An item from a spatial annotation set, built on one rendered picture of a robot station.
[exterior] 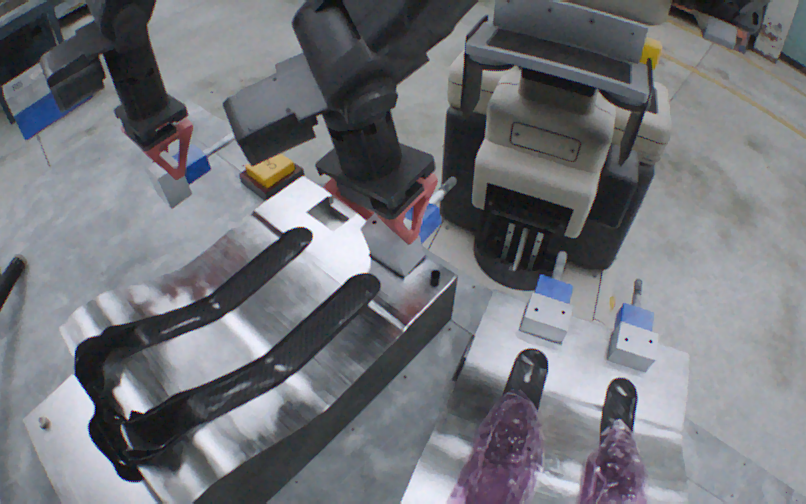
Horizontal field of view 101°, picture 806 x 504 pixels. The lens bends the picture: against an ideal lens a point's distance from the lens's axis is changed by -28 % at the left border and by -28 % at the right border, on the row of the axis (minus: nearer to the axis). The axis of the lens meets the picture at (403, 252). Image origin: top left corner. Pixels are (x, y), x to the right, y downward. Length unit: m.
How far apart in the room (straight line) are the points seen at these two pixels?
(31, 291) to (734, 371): 2.00
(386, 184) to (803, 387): 1.88
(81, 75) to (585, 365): 0.62
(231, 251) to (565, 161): 0.56
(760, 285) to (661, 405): 1.71
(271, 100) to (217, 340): 0.26
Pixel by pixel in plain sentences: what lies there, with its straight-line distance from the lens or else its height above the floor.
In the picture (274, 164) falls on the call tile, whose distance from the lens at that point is 0.76.
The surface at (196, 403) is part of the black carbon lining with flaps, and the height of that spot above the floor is 0.92.
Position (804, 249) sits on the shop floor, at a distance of 2.67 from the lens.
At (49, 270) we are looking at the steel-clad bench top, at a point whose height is 0.80.
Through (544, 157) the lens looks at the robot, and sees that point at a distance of 0.83.
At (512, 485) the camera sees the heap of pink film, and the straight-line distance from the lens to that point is 0.39.
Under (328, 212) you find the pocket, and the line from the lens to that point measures 0.62.
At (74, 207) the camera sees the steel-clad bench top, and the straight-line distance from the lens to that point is 0.96.
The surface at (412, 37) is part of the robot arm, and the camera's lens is 0.27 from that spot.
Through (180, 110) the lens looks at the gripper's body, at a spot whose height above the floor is 1.04.
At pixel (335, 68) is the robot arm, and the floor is 1.16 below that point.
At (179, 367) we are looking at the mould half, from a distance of 0.46.
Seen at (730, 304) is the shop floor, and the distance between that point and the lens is 2.02.
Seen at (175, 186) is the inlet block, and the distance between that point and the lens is 0.62.
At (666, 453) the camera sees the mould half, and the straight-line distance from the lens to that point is 0.51.
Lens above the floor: 1.29
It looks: 50 degrees down
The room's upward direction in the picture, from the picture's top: straight up
